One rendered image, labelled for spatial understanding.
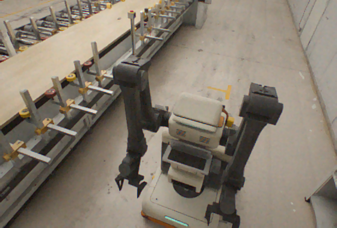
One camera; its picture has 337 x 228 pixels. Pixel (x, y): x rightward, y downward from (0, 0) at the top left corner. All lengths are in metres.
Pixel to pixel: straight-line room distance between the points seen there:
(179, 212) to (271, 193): 1.03
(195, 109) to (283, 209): 1.70
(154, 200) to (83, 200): 0.73
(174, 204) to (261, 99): 1.39
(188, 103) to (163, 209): 1.09
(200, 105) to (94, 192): 1.61
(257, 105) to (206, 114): 0.36
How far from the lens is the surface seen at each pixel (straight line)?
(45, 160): 1.56
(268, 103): 0.66
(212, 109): 0.98
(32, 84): 2.14
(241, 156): 0.81
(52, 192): 2.45
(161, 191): 1.94
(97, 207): 2.25
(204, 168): 1.16
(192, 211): 1.88
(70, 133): 1.68
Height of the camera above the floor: 1.99
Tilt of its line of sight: 40 degrees down
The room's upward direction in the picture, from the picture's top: 4 degrees clockwise
